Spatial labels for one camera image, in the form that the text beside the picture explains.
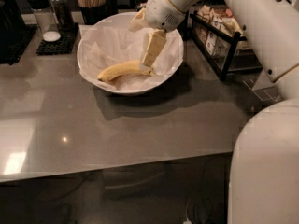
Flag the glass sugar dispenser black lid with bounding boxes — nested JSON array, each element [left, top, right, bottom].
[[27, 0, 61, 42]]

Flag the white paper liner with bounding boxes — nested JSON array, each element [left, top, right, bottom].
[[78, 12, 183, 92]]

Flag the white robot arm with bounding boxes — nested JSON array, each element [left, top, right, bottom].
[[129, 0, 299, 224]]

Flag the large black rubber mat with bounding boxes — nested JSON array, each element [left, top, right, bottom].
[[0, 24, 37, 65]]

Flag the black wire condiment rack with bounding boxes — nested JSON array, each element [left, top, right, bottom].
[[188, 12, 262, 81]]

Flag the dark container at left edge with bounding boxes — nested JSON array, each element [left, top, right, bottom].
[[0, 0, 25, 31]]

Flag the dark glass shaker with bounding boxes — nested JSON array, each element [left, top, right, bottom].
[[50, 0, 74, 31]]

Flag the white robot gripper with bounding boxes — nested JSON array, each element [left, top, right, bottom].
[[128, 0, 185, 69]]

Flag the white bowl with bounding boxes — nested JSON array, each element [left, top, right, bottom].
[[76, 11, 185, 97]]

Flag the yellow banana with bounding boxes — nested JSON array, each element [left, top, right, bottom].
[[97, 60, 154, 83]]

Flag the white tea packets stack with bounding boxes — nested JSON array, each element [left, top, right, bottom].
[[197, 6, 240, 56]]

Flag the black stir stick cup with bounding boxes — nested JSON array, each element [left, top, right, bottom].
[[79, 0, 118, 25]]

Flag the black floor cables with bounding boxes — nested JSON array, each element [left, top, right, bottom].
[[183, 159, 232, 224]]

